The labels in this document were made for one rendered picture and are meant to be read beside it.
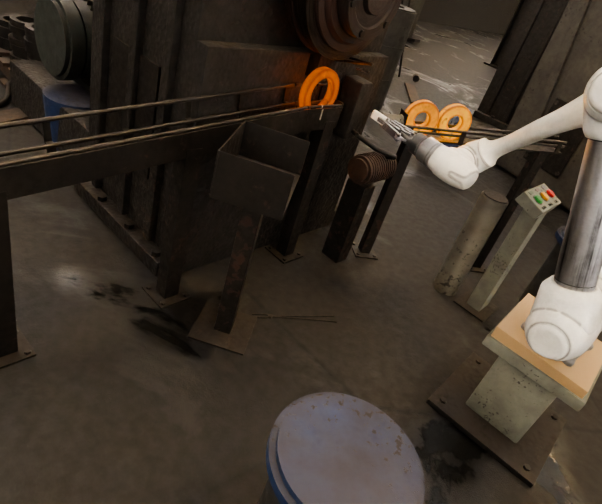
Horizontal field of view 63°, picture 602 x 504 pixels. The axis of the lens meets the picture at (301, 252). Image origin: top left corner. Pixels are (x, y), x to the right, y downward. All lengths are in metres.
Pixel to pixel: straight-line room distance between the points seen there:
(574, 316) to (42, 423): 1.40
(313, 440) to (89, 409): 0.73
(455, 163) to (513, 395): 0.78
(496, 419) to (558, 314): 0.59
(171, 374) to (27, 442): 0.42
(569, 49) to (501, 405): 3.04
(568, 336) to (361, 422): 0.60
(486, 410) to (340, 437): 0.92
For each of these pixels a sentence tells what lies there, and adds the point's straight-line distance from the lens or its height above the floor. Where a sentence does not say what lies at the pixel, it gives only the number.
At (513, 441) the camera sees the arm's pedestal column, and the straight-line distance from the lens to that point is 1.90.
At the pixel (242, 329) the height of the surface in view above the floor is 0.01.
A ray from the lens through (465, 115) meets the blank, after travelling 2.26.
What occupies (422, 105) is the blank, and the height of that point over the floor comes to 0.76.
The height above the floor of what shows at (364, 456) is 0.43.
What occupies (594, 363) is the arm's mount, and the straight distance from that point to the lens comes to 1.79.
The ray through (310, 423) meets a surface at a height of 0.43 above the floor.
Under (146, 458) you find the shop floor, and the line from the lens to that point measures 1.45.
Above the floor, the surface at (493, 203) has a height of 0.51.
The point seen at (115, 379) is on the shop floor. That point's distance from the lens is 1.59.
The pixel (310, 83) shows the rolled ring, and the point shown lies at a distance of 1.80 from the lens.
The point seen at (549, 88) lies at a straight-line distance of 4.32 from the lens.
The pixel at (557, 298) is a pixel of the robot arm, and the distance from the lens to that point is 1.42.
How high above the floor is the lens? 1.23
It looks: 33 degrees down
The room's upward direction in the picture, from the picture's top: 18 degrees clockwise
